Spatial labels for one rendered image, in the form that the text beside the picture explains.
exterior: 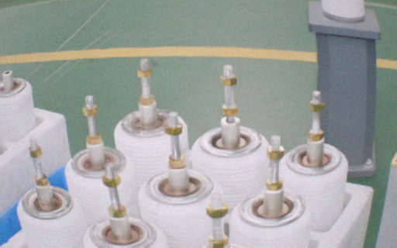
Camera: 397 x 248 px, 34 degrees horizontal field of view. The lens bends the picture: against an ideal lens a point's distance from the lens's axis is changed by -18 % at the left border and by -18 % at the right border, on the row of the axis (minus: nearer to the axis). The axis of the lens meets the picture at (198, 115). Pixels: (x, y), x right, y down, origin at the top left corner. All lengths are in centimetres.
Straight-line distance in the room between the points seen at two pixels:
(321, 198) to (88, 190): 28
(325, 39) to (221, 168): 41
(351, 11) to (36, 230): 70
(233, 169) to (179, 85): 83
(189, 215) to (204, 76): 97
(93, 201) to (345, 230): 32
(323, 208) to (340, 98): 42
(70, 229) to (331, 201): 32
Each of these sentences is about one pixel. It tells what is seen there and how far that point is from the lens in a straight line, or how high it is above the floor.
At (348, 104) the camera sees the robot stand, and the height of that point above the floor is 15.
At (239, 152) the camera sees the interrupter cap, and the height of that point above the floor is 25.
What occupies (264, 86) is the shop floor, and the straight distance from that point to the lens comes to 170.
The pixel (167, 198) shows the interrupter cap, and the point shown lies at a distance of 83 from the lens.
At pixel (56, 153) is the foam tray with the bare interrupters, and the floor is 13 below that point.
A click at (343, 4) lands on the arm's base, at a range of 123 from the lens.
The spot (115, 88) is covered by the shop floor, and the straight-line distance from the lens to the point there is 174.
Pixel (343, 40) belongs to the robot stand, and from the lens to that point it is 123.
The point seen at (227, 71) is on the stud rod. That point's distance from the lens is 90.
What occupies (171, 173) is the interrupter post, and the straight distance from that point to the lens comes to 83.
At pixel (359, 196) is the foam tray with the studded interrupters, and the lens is 95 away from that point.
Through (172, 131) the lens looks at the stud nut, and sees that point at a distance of 81.
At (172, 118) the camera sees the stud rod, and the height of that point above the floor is 34.
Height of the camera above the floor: 69
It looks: 26 degrees down
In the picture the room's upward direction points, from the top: 3 degrees counter-clockwise
